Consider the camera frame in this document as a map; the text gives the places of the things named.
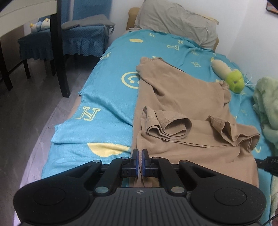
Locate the white desk with black legs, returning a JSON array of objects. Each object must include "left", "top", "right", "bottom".
[{"left": 1, "top": 1, "right": 70, "bottom": 98}]

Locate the blue covered chair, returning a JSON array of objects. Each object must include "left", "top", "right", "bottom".
[{"left": 17, "top": 0, "right": 116, "bottom": 77}]

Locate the grey pillow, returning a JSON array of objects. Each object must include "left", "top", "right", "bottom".
[{"left": 134, "top": 1, "right": 219, "bottom": 50}]

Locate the pale green fleece blanket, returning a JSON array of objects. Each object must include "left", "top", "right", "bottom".
[{"left": 253, "top": 77, "right": 277, "bottom": 149}]

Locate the small plush toy on chair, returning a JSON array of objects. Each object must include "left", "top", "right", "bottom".
[{"left": 30, "top": 18, "right": 50, "bottom": 33}]

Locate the green plush toy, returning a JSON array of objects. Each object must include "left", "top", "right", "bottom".
[{"left": 211, "top": 60, "right": 245, "bottom": 93}]

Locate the tan t-shirt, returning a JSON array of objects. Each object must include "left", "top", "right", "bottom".
[{"left": 132, "top": 57, "right": 260, "bottom": 186}]

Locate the turquoise patterned bed sheet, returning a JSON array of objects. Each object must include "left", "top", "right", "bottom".
[{"left": 41, "top": 29, "right": 275, "bottom": 226}]

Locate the gold leaf wall painting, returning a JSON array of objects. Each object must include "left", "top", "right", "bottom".
[{"left": 266, "top": 1, "right": 278, "bottom": 15}]

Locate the grey cloth on chair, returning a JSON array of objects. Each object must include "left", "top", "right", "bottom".
[{"left": 61, "top": 14, "right": 115, "bottom": 30}]

